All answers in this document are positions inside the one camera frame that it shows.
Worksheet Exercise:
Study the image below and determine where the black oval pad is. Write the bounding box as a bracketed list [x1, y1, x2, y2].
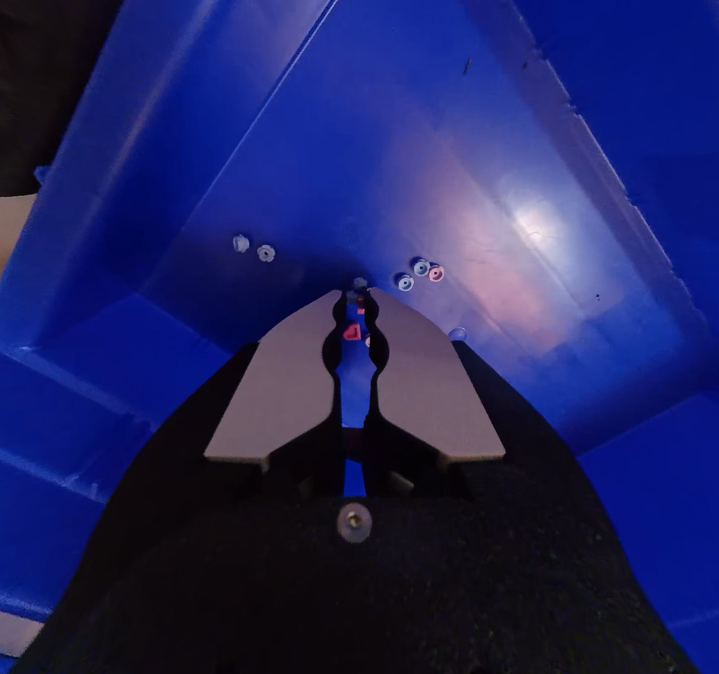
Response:
[0, 0, 136, 198]

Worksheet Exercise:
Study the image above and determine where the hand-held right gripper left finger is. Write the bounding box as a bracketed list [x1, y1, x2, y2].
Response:
[203, 289, 346, 498]

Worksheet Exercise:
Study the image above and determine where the blue plastic bin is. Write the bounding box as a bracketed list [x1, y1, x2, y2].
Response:
[0, 0, 719, 674]

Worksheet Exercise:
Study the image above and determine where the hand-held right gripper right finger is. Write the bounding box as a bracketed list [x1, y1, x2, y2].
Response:
[362, 286, 506, 499]

